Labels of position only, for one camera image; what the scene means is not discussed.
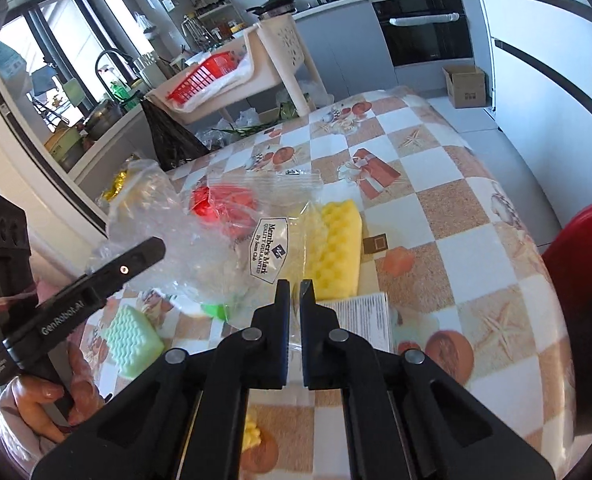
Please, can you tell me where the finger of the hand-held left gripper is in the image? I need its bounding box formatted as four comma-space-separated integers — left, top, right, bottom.
87, 237, 167, 302

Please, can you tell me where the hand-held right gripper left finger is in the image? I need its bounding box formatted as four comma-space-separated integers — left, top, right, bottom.
32, 279, 291, 480

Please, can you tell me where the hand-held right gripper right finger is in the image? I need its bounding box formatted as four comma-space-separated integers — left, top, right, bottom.
300, 279, 559, 480

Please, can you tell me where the clear plastic bag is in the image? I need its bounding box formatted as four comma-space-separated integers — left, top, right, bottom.
88, 159, 257, 311

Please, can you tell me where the white paper label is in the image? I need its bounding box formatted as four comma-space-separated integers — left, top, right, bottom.
318, 292, 394, 356

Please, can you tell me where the pink plastic bag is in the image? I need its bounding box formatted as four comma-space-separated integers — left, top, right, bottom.
35, 280, 77, 307

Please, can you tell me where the green wrapper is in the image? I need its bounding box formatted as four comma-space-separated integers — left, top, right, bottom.
201, 300, 237, 322

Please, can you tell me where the green wavy sponge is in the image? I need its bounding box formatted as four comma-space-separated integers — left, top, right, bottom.
107, 305, 165, 378

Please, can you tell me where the clear zip bag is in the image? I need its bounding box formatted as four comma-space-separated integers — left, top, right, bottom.
208, 170, 327, 311

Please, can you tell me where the yellow wavy sponge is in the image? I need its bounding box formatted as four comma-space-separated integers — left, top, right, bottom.
281, 201, 364, 295

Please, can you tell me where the yellow foam net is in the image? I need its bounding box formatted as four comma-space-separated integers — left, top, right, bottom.
243, 407, 267, 453

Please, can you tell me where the red plastic bag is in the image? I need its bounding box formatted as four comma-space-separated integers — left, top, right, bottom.
190, 185, 259, 241

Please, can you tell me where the person's left hand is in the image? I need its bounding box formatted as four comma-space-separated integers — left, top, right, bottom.
17, 346, 110, 444

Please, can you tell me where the gold foil bag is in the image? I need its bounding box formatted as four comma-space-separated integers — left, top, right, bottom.
98, 170, 129, 203

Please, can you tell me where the black hanging bag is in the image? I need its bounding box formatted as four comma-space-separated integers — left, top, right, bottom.
140, 99, 209, 173

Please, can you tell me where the metal pot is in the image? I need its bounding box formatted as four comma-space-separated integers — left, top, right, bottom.
83, 100, 124, 141

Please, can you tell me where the clear bag of vegetables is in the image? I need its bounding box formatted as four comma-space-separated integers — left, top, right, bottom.
196, 102, 301, 148

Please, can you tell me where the red plastic basket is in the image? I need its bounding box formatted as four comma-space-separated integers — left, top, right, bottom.
166, 52, 249, 111

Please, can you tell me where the dark kitchen faucet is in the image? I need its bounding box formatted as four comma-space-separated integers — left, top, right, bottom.
95, 49, 137, 106

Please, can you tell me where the beige plastic cart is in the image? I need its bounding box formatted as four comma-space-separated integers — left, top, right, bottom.
146, 14, 323, 126

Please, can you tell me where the spice rack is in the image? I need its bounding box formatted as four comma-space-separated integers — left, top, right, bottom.
181, 0, 247, 43

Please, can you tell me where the red stool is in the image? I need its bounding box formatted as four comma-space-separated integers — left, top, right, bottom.
540, 199, 592, 441

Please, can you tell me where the cardboard box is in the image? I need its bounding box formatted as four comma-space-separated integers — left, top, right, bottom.
442, 65, 487, 109

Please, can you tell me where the black wok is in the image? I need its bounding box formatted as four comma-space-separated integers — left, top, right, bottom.
246, 0, 297, 18

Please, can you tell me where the black built-in oven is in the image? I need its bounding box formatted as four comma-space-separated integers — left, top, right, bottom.
372, 0, 476, 68

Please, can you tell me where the white refrigerator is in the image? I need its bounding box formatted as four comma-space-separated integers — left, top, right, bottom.
468, 0, 592, 181

